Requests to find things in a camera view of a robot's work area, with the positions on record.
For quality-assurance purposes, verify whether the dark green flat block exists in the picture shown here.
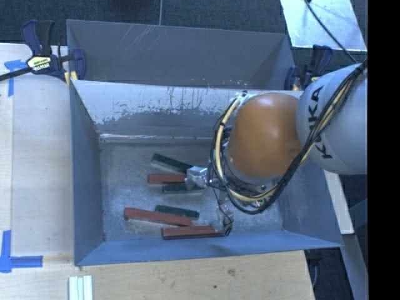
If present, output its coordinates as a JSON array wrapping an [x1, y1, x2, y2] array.
[[161, 182, 204, 194], [154, 204, 201, 221], [151, 153, 193, 175]]

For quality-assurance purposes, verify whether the red-brown flat block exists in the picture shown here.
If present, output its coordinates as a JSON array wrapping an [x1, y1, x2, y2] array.
[[123, 207, 193, 228], [147, 173, 188, 185], [161, 225, 225, 241]]

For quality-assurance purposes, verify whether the grey metal bin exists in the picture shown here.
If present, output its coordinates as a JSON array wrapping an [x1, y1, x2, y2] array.
[[66, 19, 345, 267]]

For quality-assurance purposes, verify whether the pale wood flat board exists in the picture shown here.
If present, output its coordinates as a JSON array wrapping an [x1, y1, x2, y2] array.
[[11, 44, 76, 258]]

